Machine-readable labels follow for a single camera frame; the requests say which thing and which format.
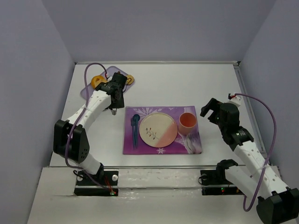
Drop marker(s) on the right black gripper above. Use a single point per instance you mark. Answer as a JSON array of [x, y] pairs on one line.
[[214, 108]]

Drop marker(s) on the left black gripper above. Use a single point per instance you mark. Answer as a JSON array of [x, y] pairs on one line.
[[120, 78]]

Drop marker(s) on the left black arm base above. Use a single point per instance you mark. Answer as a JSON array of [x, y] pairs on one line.
[[106, 186]]

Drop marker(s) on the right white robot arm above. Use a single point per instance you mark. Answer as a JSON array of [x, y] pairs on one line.
[[276, 201]]

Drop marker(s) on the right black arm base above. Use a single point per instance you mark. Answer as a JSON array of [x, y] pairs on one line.
[[214, 182]]

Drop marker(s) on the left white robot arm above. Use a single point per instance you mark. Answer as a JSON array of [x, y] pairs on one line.
[[70, 136]]

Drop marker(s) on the blue spoon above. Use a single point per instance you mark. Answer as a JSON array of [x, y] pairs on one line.
[[137, 117]]

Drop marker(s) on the pink cup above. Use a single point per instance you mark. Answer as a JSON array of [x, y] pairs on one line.
[[187, 121]]

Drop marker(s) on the lavender plastic tray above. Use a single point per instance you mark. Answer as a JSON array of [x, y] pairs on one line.
[[110, 71]]

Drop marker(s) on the round pale bun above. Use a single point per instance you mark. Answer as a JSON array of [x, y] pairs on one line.
[[130, 79]]

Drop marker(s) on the cream and pink plate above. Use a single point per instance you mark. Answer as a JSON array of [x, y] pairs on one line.
[[158, 130]]

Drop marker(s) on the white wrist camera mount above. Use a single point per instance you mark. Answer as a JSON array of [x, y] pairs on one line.
[[234, 99]]

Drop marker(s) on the golden ring donut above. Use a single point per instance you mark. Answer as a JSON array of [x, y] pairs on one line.
[[96, 80]]

